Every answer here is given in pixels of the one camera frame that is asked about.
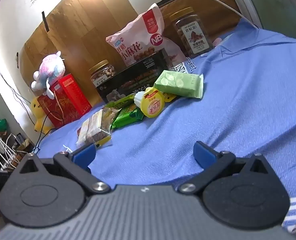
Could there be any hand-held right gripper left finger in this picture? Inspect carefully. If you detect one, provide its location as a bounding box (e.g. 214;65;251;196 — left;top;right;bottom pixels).
19;142;112;197

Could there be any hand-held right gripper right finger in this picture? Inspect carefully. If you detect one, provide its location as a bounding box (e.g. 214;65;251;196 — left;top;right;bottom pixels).
178;141;272;195

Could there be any clear packet of layered cake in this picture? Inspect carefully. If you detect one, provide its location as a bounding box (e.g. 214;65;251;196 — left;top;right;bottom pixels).
75;107;122;150

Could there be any olive green snack packet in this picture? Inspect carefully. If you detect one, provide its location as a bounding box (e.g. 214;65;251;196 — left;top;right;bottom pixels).
104;93;136;110

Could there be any yellow snack packet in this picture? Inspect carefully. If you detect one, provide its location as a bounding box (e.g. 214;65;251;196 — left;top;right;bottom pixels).
163;92;178;103

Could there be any yellow lidded jelly cup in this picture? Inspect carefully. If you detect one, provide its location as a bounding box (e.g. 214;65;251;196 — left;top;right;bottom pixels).
133;87;165;118

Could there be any light green wafer packet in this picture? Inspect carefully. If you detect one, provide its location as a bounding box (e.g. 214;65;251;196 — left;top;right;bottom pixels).
153;69;204;99

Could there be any black printed cardboard box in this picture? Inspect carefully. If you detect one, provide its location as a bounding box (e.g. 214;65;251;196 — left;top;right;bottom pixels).
96;50;175;104

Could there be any blue printed bedsheet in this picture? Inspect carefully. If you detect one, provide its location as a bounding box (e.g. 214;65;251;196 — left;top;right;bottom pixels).
34;21;296;240

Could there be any red gift box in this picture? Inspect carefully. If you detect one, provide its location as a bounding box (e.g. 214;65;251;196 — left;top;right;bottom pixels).
37;73;92;128

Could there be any yellow plush toy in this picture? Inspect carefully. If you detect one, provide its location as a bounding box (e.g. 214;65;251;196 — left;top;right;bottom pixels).
30;96;54;135

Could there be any small nut jar yellow lid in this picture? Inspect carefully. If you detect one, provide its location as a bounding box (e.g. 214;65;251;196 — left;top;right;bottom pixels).
88;59;117;88

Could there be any pink and blue plush toy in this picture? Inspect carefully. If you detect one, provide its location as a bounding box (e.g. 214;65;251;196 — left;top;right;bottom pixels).
31;51;65;97

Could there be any large nut jar dark label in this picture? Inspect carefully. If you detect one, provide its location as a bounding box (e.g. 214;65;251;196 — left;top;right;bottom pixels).
169;7;215;58

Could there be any wooden headboard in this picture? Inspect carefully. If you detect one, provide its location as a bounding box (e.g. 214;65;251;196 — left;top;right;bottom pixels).
18;0;241;105

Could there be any pink snack bag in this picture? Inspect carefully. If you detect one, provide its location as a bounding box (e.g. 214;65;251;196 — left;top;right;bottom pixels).
106;2;187;68

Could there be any black tape strip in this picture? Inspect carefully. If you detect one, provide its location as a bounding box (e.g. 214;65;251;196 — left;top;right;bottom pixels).
42;11;50;32

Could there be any bundle of white cables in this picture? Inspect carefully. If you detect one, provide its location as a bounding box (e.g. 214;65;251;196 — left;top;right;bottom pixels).
0;132;21;171

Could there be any thin black cable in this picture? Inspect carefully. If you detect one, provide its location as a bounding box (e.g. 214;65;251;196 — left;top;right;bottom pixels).
34;109;64;154

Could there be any white cable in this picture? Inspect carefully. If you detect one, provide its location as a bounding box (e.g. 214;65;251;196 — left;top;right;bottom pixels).
180;0;260;28

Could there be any grey window frame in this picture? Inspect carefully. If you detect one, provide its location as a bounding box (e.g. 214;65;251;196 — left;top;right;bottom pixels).
225;0;265;29

